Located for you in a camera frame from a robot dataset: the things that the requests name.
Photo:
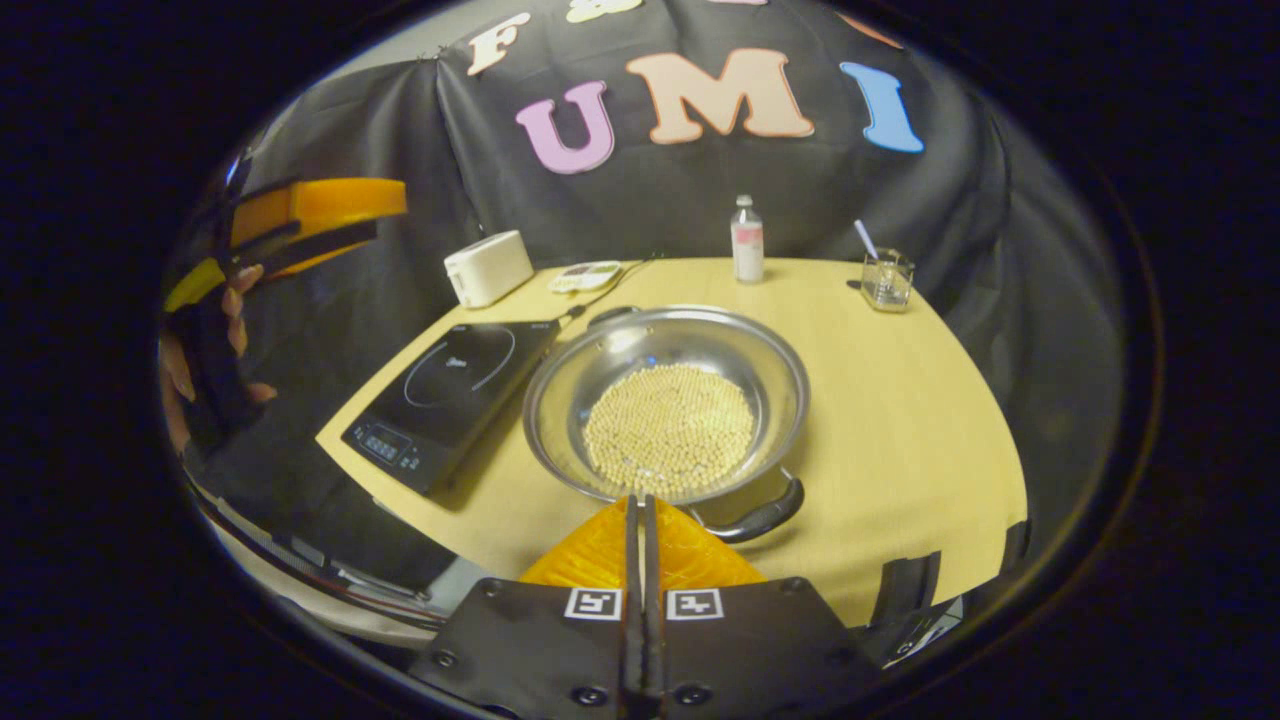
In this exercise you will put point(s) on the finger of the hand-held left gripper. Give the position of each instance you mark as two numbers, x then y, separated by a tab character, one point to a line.
340	200
320	245

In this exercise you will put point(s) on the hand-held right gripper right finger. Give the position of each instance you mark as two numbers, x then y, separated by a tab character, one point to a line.
750	650

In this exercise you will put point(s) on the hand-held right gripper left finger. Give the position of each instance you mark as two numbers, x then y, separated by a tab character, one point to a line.
540	650

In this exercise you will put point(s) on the black induction cooktop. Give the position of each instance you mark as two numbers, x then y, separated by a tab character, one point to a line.
440	400

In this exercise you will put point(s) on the pile of yellow soybeans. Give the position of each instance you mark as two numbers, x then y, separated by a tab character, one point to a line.
670	430

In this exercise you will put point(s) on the stainless steel pot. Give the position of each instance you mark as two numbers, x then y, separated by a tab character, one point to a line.
700	340

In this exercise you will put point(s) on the white toaster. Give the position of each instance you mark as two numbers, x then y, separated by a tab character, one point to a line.
490	268

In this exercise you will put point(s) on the white divided dish of beans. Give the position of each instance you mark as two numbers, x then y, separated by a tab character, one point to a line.
585	277

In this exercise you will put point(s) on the black backdrop cloth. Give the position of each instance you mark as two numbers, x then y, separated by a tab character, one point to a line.
640	200

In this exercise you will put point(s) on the clear square cup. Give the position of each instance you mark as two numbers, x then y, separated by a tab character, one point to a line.
888	282

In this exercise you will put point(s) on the clear bottle with pink label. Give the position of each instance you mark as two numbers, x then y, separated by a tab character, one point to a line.
747	245

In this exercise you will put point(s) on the white straw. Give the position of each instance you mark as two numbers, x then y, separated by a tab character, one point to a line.
866	238

